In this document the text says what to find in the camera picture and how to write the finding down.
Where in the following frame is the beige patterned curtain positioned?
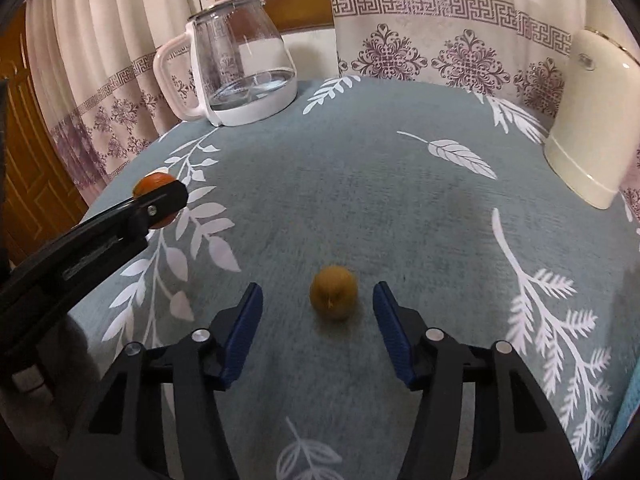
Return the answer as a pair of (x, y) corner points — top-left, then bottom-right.
(25, 0), (201, 206)
(325, 0), (640, 236)

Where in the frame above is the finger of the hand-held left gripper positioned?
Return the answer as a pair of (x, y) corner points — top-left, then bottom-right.
(75, 179), (189, 261)

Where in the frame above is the grey leaf-print tablecloth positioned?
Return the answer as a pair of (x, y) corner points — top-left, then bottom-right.
(65, 76), (631, 480)

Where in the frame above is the cream thermos jug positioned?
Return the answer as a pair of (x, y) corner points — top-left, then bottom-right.
(543, 0), (640, 210)

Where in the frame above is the glass kettle with white handle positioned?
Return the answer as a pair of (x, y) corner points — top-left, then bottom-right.
(153, 0), (299, 128)

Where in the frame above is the wooden door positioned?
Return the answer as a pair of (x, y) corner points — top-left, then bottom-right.
(0, 5), (88, 266)

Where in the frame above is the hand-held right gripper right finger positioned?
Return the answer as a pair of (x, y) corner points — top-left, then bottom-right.
(372, 282), (583, 480)

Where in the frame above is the wooden windowsill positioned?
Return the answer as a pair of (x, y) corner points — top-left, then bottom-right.
(260, 0), (335, 36)

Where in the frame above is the small greenish mandarin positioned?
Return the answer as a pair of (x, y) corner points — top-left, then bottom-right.
(133, 172), (179, 229)

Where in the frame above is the yellow-green round fruit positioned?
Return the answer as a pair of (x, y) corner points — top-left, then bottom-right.
(309, 265), (359, 322)

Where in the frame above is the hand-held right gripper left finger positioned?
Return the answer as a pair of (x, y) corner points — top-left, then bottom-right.
(52, 282), (264, 480)

